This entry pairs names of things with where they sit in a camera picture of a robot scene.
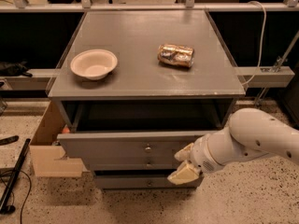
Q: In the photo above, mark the grey bottom drawer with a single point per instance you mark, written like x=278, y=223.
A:
x=138, y=179

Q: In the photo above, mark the black stand pole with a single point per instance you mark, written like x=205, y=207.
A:
x=5, y=207

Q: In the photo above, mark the grey drawer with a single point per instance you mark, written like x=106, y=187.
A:
x=130, y=163
x=131, y=129
x=138, y=179

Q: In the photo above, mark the grey top drawer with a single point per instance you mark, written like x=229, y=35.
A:
x=131, y=129

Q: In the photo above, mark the cardboard box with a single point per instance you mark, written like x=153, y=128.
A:
x=48, y=156

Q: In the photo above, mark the grey wooden drawer cabinet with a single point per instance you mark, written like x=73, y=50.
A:
x=134, y=37

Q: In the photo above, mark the black bag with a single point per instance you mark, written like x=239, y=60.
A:
x=14, y=69

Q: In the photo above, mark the grey middle drawer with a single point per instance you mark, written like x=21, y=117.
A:
x=130, y=163

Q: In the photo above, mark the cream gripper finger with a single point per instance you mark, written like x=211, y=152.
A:
x=185, y=173
x=184, y=154

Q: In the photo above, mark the metal rail frame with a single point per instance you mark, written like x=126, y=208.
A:
x=40, y=33

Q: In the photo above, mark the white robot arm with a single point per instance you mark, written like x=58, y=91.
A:
x=250, y=134

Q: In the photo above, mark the crushed gold can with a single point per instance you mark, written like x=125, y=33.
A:
x=176, y=55

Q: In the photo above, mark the white paper bowl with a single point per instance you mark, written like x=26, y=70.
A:
x=94, y=64

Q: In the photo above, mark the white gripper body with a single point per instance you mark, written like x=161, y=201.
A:
x=201, y=155

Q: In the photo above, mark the orange ball in box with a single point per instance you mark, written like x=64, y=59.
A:
x=65, y=129

